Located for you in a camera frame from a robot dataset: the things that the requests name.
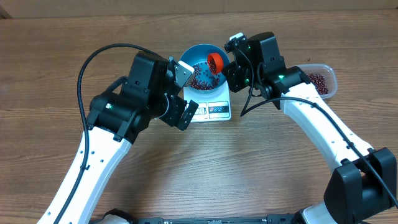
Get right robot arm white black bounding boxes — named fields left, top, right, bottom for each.
left=222, top=32, right=397, bottom=223

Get red beans in container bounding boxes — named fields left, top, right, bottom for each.
left=307, top=73, right=329, bottom=95

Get white kitchen scale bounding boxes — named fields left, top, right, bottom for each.
left=183, top=81, right=232, bottom=123

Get blue bowl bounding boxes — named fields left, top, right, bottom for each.
left=180, top=44, right=230, bottom=87

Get clear plastic container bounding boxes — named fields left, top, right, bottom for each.
left=298, top=63, right=338, bottom=99

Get red beans in bowl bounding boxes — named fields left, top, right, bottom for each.
left=190, top=62, right=220, bottom=90

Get red scoop blue handle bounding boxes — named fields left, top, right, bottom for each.
left=207, top=53, right=224, bottom=75

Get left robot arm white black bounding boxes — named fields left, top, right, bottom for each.
left=39, top=51, right=198, bottom=223

